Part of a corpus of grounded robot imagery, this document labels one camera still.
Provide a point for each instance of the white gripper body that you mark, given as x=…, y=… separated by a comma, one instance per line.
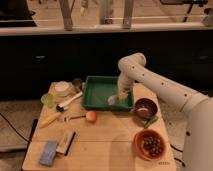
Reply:
x=125, y=85

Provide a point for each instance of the yellow banana toy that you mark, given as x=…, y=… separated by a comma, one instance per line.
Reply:
x=49, y=119

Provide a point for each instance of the white round container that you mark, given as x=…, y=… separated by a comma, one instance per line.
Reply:
x=62, y=88

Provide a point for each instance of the dark purple bowl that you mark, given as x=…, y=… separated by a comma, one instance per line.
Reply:
x=145, y=108

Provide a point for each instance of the blue sponge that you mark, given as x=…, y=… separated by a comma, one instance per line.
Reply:
x=49, y=153

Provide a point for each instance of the orange bowl with nuts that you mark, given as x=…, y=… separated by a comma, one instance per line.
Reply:
x=149, y=145

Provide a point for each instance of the wooden block brush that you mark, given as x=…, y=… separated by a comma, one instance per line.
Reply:
x=65, y=142

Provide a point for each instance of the orange peach fruit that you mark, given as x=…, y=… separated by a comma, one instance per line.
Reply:
x=91, y=116

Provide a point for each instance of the green plastic cup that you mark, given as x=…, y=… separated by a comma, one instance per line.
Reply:
x=48, y=100

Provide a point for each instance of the white handled black brush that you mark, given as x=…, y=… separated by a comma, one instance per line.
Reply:
x=65, y=105

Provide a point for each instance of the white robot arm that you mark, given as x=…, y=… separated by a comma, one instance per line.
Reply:
x=198, y=144

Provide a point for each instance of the green plastic tray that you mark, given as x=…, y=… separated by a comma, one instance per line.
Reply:
x=98, y=89

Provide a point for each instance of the light grey towel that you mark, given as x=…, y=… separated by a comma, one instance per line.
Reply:
x=113, y=99

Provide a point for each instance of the small metal fork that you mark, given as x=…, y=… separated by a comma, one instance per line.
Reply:
x=68, y=118

